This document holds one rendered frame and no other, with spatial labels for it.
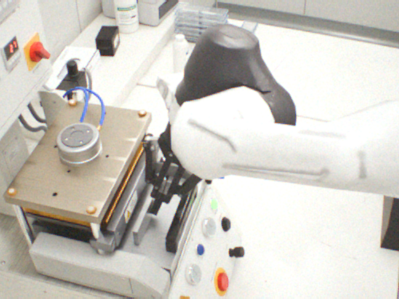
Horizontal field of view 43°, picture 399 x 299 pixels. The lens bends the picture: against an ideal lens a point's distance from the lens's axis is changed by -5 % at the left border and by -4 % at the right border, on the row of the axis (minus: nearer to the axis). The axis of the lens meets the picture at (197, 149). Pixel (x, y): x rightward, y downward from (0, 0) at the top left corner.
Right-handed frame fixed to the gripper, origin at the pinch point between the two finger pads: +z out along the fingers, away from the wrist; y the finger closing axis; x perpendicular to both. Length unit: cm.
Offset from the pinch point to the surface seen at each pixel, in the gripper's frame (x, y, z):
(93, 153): -1.7, -13.6, -5.9
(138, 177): 1.4, -5.1, -1.5
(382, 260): 16, 53, 10
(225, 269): 3.4, 19.1, 18.1
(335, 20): 248, 59, 78
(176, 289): -11.5, 9.3, 8.2
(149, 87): 67, -16, 35
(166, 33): 94, -20, 33
